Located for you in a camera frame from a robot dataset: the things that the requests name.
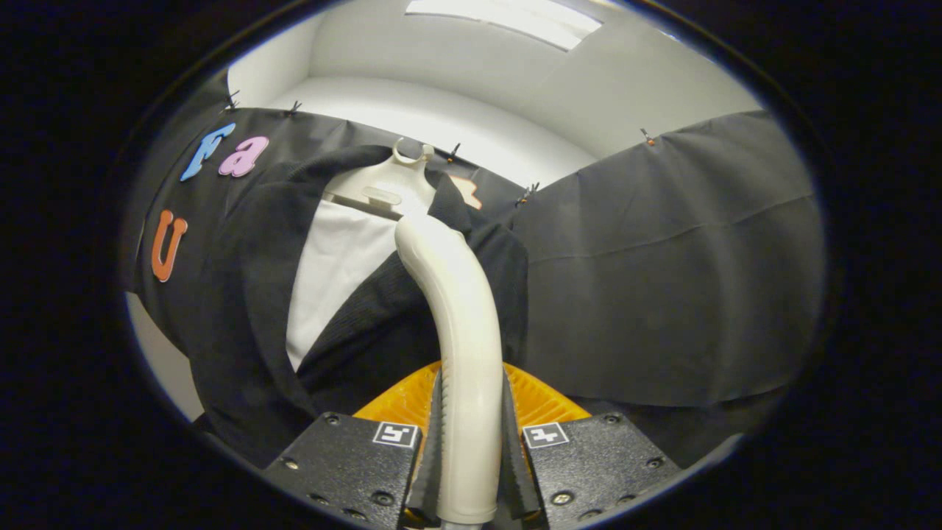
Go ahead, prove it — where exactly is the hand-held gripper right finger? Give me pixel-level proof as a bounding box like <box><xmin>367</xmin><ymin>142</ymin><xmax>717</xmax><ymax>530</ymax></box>
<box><xmin>504</xmin><ymin>361</ymin><xmax>681</xmax><ymax>527</ymax></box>

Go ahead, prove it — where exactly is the white undershirt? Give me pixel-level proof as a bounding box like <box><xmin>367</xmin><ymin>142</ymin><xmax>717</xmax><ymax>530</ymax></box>
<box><xmin>286</xmin><ymin>199</ymin><xmax>402</xmax><ymax>371</ymax></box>

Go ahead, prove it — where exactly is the black backdrop cloth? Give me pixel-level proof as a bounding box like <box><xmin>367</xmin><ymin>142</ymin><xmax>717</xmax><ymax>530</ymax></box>
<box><xmin>121</xmin><ymin>74</ymin><xmax>825</xmax><ymax>468</ymax></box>

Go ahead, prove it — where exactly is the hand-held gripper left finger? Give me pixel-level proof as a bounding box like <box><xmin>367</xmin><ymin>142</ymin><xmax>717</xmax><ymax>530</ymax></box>
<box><xmin>265</xmin><ymin>361</ymin><xmax>444</xmax><ymax>527</ymax></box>

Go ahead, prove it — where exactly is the white garment steamer with hose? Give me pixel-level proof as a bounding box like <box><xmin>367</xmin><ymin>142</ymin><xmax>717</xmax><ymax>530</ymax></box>
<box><xmin>394</xmin><ymin>215</ymin><xmax>506</xmax><ymax>525</ymax></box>

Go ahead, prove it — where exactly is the black jacket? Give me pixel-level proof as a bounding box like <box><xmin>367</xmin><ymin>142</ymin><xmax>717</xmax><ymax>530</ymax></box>
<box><xmin>188</xmin><ymin>145</ymin><xmax>529</xmax><ymax>468</ymax></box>

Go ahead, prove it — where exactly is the white clothes hanger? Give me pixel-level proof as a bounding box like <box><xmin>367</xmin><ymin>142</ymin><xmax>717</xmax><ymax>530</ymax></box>
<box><xmin>324</xmin><ymin>138</ymin><xmax>439</xmax><ymax>220</ymax></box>

